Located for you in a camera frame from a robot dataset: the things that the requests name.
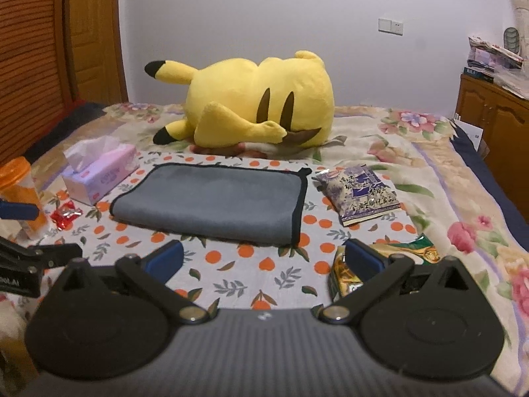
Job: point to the wooden louvered wardrobe door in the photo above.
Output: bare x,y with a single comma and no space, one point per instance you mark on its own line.
36,92

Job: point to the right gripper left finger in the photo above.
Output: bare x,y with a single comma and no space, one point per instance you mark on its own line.
146,278

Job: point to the purple snack packet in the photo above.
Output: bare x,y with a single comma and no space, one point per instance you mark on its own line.
357,193

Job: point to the orange plastic bottle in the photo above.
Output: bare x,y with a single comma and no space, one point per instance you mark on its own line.
17,186

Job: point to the wooden sideboard cabinet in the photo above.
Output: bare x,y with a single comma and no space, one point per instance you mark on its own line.
504,121

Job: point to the yellow Pikachu plush toy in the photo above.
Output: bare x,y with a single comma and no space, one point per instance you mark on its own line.
278,101

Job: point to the stack of papers and books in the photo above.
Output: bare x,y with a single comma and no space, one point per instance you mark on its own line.
495,64

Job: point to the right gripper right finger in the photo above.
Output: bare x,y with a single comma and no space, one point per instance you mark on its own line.
379,276

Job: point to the red candy wrapper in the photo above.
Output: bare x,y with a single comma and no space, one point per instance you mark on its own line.
64,216

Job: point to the purple and grey towel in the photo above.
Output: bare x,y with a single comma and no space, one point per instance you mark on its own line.
262,206

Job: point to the floral bed sheet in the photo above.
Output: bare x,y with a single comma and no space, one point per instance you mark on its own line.
458,327

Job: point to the green instant noodle pack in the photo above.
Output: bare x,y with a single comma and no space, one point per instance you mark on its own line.
355,262

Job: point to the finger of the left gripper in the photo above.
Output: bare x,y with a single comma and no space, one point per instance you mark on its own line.
18,211

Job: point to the pink tissue box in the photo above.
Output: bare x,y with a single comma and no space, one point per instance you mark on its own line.
96,166

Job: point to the white wall switch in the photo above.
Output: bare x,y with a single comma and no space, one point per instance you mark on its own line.
390,27

